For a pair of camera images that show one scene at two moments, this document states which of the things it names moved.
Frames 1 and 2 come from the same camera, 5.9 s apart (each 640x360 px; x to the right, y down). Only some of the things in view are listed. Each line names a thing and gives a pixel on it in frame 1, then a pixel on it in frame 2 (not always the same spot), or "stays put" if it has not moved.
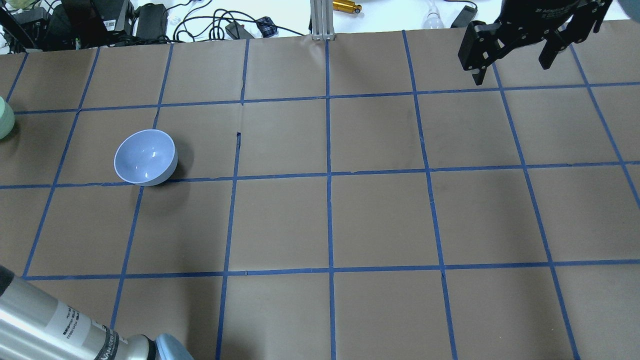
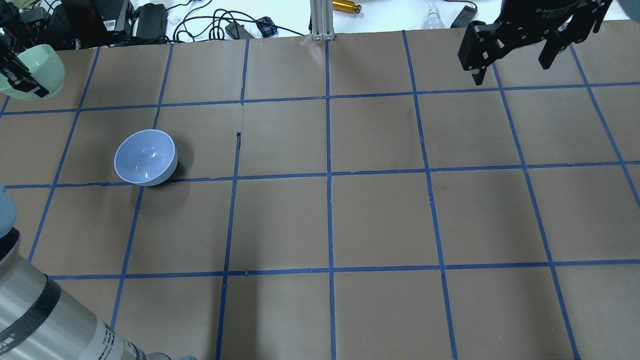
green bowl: x=7 y=119 → x=47 y=67
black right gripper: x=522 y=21 stays put
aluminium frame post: x=322 y=18 stays put
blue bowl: x=146 y=157 stays put
